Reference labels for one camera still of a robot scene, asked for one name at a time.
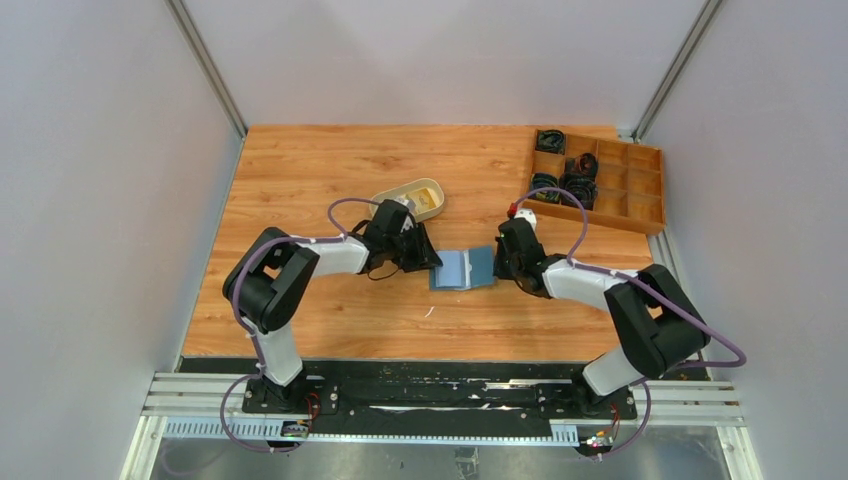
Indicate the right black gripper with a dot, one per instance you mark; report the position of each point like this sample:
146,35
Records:
500,270

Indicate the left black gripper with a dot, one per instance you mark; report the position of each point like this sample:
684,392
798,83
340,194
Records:
425,256

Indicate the blue leather card holder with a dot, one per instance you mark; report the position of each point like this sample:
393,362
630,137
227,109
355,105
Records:
463,270

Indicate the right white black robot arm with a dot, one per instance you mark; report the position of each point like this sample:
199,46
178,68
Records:
657,326

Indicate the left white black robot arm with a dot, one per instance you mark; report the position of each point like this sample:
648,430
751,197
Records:
267,285

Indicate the yellow card in tray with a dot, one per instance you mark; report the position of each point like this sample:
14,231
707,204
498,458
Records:
424,200

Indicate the cream oval tray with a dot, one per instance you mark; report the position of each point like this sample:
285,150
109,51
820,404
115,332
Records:
400,193

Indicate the rolled dark belt left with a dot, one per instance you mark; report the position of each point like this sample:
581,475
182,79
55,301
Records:
545,188

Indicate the rolled black belt large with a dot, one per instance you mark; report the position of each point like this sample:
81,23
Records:
581,190

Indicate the rolled black belt middle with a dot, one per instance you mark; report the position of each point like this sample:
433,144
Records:
585,164

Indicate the rolled black belt top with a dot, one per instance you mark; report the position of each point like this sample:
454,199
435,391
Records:
550,141

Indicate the wooden compartment organizer box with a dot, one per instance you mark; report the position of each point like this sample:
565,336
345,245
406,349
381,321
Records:
630,182

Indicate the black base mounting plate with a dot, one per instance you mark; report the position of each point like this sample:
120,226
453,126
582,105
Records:
443,399

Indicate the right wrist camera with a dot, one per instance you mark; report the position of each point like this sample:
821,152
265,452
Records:
526,214

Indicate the aluminium rail frame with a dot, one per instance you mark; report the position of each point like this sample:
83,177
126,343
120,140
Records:
202,406

